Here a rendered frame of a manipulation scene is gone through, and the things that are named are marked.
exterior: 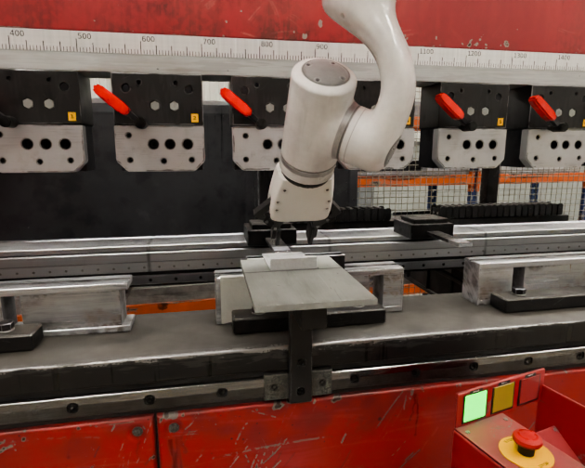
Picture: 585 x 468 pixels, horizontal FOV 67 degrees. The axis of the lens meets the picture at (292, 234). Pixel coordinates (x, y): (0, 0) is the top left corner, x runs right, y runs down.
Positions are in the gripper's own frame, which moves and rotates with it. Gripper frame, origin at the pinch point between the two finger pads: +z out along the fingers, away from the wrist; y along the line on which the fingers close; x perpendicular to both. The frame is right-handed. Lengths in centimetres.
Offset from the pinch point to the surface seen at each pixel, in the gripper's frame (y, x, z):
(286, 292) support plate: 3.7, 14.4, -3.5
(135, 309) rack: 57, -83, 166
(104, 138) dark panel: 43, -57, 25
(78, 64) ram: 35.0, -22.6, -18.1
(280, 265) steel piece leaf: 2.5, 4.5, 3.5
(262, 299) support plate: 7.7, 16.1, -4.9
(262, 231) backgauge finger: 2.3, -17.5, 20.9
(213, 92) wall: 5, -375, 218
